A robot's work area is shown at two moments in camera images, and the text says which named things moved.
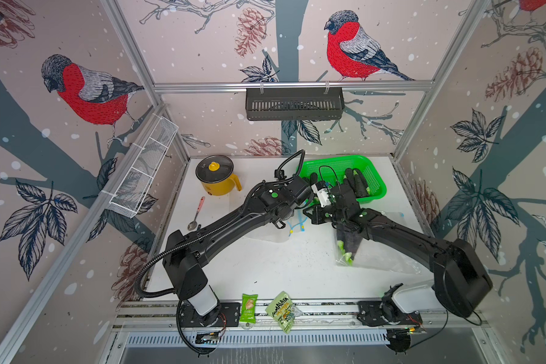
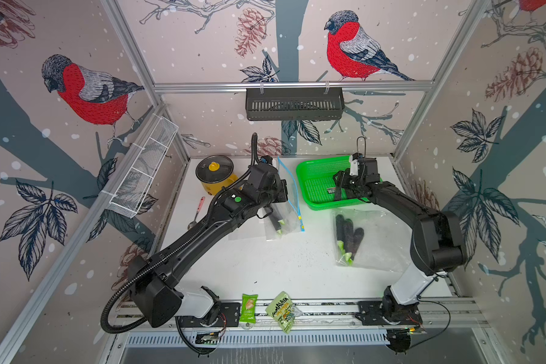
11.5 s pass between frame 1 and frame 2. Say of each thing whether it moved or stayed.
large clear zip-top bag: moved
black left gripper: moved
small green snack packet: stayed
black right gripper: moved
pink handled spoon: stayed
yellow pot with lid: stayed
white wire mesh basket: stayed
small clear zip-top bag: stayed
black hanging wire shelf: stayed
